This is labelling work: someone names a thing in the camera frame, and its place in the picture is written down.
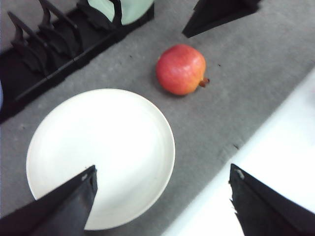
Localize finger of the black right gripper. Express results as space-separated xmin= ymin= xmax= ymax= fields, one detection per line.
xmin=182 ymin=0 xmax=262 ymax=38

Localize red yellow pomegranate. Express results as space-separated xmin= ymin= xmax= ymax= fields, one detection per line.
xmin=156 ymin=44 xmax=210 ymax=95

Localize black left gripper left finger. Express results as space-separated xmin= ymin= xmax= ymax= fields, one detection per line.
xmin=0 ymin=165 xmax=98 ymax=236

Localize white plate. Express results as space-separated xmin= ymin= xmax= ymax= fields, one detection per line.
xmin=27 ymin=88 xmax=175 ymax=230

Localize black dish rack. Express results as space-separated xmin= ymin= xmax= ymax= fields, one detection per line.
xmin=0 ymin=0 xmax=154 ymax=123

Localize green plate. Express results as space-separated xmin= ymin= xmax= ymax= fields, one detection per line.
xmin=88 ymin=0 xmax=154 ymax=25

